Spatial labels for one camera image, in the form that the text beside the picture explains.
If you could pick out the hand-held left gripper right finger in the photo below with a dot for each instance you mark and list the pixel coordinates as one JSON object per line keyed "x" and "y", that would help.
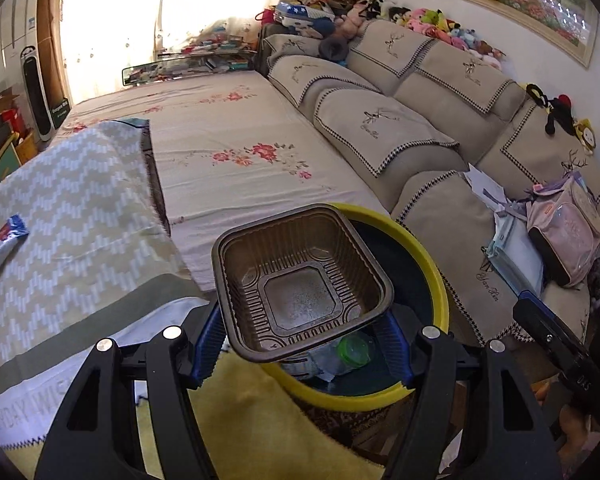
{"x": 398, "y": 351}

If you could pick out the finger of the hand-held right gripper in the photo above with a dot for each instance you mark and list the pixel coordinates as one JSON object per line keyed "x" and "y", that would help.
{"x": 550, "y": 332}

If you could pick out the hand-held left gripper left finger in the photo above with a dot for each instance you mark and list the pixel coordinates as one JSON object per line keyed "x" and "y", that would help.
{"x": 207, "y": 346}

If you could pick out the yellow round bin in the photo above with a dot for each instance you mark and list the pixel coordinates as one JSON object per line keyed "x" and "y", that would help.
{"x": 443, "y": 306}

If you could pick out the brown plastic tray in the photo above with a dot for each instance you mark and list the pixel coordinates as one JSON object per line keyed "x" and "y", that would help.
{"x": 300, "y": 290}

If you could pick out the person's right hand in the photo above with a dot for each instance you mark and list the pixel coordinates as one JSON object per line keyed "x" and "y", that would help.
{"x": 575, "y": 432}

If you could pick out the clear bottle green cap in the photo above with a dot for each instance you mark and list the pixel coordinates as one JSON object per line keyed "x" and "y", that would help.
{"x": 355, "y": 351}

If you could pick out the light blue folder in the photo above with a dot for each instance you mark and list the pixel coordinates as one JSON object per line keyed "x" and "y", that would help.
{"x": 517, "y": 255}

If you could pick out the pink backpack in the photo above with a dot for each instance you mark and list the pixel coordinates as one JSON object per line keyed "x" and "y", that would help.
{"x": 565, "y": 230}

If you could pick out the white papers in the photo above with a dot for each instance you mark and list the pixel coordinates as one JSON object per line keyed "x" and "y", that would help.
{"x": 485, "y": 187}

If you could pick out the yellow monkey plush toy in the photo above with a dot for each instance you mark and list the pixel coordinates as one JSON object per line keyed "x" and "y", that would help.
{"x": 585, "y": 136}

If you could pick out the black red plush toy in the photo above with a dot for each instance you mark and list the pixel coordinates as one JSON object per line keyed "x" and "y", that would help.
{"x": 555, "y": 110}

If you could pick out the blue white snack wrapper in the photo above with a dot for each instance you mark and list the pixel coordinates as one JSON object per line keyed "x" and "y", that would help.
{"x": 2, "y": 252}

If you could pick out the beige sofa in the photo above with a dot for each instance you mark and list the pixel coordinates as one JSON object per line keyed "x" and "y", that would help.
{"x": 430, "y": 125}

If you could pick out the teal yellow television cabinet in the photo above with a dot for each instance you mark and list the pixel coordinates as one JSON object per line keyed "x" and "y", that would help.
{"x": 4, "y": 162}

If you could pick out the green black box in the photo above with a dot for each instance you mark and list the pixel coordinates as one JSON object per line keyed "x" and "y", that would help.
{"x": 60, "y": 114}

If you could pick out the glass coffee table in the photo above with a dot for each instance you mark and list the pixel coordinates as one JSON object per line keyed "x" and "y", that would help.
{"x": 190, "y": 62}

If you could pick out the black tower fan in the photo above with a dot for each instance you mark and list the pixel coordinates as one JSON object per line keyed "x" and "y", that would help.
{"x": 36, "y": 95}

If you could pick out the row of plush toys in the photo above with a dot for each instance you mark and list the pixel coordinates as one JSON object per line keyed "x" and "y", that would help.
{"x": 430, "y": 22}

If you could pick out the framed flower painting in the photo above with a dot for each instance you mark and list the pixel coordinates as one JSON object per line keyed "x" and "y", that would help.
{"x": 540, "y": 2}

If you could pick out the pink plush toy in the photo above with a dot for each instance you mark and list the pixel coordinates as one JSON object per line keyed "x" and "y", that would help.
{"x": 351, "y": 22}

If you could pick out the sheer cream curtains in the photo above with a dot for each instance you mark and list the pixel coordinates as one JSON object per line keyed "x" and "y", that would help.
{"x": 120, "y": 15}

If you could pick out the star print bag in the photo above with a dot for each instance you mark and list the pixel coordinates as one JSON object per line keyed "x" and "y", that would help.
{"x": 292, "y": 14}

